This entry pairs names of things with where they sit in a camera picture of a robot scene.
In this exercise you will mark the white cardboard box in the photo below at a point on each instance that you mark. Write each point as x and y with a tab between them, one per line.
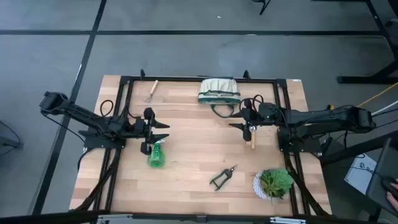
357	177

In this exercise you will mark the green succulent plant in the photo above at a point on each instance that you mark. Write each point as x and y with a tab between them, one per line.
276	183

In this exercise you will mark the green plastic spray bottle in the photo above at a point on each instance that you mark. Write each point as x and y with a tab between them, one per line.
156	158

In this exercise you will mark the black chair base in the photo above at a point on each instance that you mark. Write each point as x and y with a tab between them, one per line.
264	7

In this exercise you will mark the person's hand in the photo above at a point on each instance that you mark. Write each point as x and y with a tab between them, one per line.
394	199

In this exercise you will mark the dark monitor panel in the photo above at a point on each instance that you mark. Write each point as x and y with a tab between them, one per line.
381	168

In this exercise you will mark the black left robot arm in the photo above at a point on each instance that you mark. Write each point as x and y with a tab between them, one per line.
77	112

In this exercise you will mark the black aluminium table frame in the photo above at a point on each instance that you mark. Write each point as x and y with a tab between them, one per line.
186	78

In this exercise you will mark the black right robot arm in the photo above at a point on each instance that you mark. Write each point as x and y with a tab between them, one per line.
326	119

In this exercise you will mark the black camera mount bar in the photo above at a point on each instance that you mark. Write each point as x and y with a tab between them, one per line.
155	218

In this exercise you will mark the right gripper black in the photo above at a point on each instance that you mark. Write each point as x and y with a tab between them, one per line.
252	116

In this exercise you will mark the black desk leg frame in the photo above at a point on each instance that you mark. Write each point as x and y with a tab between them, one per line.
367	79

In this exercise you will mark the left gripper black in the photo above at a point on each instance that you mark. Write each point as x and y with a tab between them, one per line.
141	129

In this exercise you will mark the black diagonal desk bar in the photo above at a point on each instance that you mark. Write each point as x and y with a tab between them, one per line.
357	149

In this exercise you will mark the white plant pot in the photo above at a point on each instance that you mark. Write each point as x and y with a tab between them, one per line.
257	186

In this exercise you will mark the beige green gardening bag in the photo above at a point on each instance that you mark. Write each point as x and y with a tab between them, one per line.
219	90

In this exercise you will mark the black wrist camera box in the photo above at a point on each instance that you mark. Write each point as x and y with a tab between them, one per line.
267	111

